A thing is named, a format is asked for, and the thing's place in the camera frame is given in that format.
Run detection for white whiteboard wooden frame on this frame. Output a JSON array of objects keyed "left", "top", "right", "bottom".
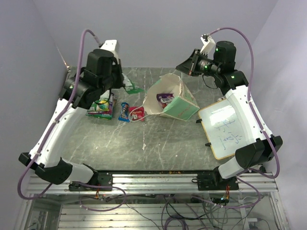
[{"left": 198, "top": 100, "right": 247, "bottom": 160}]

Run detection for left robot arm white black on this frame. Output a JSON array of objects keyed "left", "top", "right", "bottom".
[{"left": 19, "top": 47, "right": 124, "bottom": 190}]

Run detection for purple pink candy tube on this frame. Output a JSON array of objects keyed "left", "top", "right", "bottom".
[{"left": 156, "top": 93, "right": 174, "bottom": 108}]

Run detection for green Fox's candy packet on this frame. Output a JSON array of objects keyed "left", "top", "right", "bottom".
[{"left": 122, "top": 73, "right": 144, "bottom": 94}]

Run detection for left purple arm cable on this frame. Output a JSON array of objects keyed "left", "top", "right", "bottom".
[{"left": 17, "top": 29, "right": 128, "bottom": 213}]

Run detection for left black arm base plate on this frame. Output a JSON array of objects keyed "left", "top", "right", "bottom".
[{"left": 69, "top": 172, "right": 113, "bottom": 192}]

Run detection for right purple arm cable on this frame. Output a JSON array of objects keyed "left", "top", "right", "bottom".
[{"left": 208, "top": 26, "right": 281, "bottom": 208}]

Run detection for blue snack packet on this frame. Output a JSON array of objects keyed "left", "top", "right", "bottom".
[{"left": 118, "top": 102, "right": 130, "bottom": 122}]

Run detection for loose cables under table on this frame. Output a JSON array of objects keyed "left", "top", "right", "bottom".
[{"left": 79, "top": 183, "right": 264, "bottom": 230}]

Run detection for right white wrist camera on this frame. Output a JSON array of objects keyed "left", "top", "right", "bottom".
[{"left": 200, "top": 34, "right": 215, "bottom": 55}]

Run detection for green printed paper bag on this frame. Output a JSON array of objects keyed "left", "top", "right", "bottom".
[{"left": 141, "top": 73, "right": 200, "bottom": 121}]

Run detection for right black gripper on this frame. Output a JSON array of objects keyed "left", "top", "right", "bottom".
[{"left": 176, "top": 49, "right": 221, "bottom": 77}]

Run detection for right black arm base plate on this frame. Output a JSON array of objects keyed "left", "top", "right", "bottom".
[{"left": 191, "top": 171, "right": 239, "bottom": 191}]

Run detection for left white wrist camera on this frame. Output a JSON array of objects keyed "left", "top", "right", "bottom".
[{"left": 100, "top": 40, "right": 119, "bottom": 60}]

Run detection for red snack packet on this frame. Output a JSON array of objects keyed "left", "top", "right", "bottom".
[{"left": 129, "top": 106, "right": 145, "bottom": 121}]

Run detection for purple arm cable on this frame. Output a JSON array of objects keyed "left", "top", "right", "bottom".
[
  {"left": 208, "top": 26, "right": 281, "bottom": 208},
  {"left": 17, "top": 29, "right": 128, "bottom": 213}
]

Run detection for green snack packet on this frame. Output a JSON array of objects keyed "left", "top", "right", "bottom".
[{"left": 86, "top": 99, "right": 117, "bottom": 120}]

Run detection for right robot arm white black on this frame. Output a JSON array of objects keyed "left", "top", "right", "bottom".
[{"left": 176, "top": 41, "right": 283, "bottom": 191}]

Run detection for aluminium extrusion rail frame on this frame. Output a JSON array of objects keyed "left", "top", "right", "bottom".
[{"left": 15, "top": 171, "right": 290, "bottom": 230}]

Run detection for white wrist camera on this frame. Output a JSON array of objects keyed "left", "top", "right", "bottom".
[
  {"left": 100, "top": 40, "right": 119, "bottom": 60},
  {"left": 200, "top": 34, "right": 215, "bottom": 55}
]

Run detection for green yellow snack box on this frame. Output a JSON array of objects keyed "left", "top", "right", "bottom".
[{"left": 93, "top": 90, "right": 112, "bottom": 103}]

